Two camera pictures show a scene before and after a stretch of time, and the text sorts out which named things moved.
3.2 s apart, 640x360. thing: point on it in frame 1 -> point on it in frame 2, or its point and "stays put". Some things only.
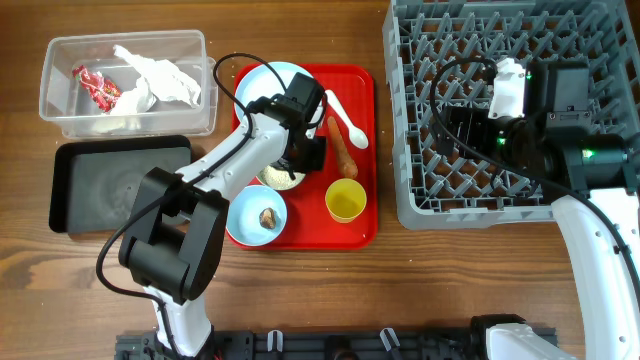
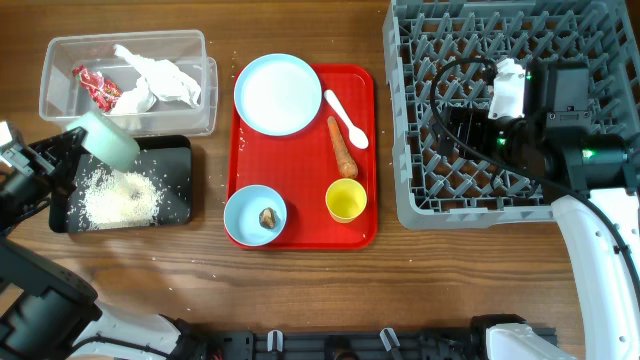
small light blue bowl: [256, 216] stays put
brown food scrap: [267, 218] stays put
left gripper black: [316, 161] -> [64, 168]
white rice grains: [278, 179] -> [113, 198]
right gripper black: [471, 120] stays put
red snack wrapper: [103, 91] stays put
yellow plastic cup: [345, 199] stays put
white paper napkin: [158, 79] stays put
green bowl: [278, 178] -> [107, 140]
